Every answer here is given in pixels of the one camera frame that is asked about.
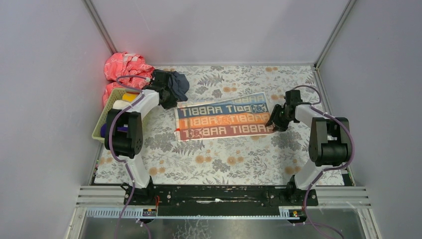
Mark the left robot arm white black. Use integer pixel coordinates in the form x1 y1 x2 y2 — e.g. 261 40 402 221
105 70 190 189

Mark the pale green plastic basket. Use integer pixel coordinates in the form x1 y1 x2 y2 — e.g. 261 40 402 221
92 88 136 144

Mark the yellow rolled towel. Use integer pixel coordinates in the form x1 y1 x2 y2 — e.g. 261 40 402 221
121 93 139 102

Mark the beige lettered towel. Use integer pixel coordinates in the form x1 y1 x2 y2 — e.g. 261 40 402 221
175 93 273 141

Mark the dark grey cloth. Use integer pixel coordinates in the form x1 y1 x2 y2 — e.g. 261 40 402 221
153 69 190 102

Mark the purple towel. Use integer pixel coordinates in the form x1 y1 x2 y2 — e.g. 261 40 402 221
100 123 128 138

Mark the floral table cloth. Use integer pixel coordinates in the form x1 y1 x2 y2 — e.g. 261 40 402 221
94 64 345 186

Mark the white rolled towel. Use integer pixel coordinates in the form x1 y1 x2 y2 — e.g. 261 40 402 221
112 100 131 110

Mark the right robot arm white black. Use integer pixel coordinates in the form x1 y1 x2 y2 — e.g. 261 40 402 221
266 89 354 190

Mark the pink patterned cloth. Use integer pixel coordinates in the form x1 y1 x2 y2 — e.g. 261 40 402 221
103 52 155 106

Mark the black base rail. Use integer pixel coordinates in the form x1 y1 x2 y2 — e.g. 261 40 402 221
120 183 318 217

